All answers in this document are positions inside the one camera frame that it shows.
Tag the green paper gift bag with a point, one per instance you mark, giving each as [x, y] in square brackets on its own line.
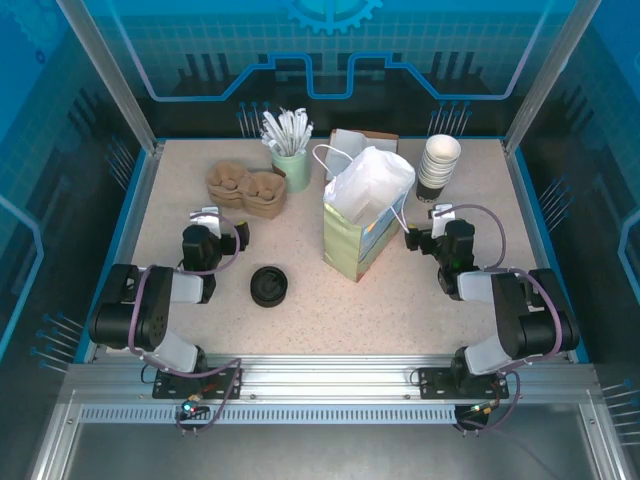
[345, 245]

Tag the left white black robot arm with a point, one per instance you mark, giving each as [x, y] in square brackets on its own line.
[120, 320]

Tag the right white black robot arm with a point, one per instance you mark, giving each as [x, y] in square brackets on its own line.
[530, 325]

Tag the stack of cardboard cup carriers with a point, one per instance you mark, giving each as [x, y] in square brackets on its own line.
[240, 190]

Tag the stack of black lids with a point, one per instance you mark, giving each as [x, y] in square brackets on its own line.
[268, 287]

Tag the stack of paper cups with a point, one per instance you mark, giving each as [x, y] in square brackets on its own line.
[437, 170]

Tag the green straw holder cup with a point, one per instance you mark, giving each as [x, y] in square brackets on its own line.
[292, 175]

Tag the white wrapped straw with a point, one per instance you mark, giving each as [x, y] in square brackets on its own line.
[298, 127]
[269, 140]
[271, 130]
[306, 135]
[285, 127]

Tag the brown cardboard napkin box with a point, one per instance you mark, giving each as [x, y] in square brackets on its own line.
[385, 142]

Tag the white paper napkins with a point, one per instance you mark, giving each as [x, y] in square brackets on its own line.
[350, 142]

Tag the small circuit board with LED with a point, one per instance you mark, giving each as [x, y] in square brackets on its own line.
[482, 409]
[192, 407]

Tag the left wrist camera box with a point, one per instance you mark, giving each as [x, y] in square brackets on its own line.
[207, 220]

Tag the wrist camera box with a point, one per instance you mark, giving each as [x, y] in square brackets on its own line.
[207, 220]
[442, 215]

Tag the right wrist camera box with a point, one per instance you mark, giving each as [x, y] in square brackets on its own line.
[442, 215]

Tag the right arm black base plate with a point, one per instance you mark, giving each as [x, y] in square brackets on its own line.
[435, 382]

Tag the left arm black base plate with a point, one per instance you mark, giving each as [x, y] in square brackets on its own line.
[225, 382]

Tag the aluminium frame rail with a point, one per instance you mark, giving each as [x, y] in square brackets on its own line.
[325, 375]

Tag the aluminium frame post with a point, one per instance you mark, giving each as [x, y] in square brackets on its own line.
[115, 85]
[545, 85]

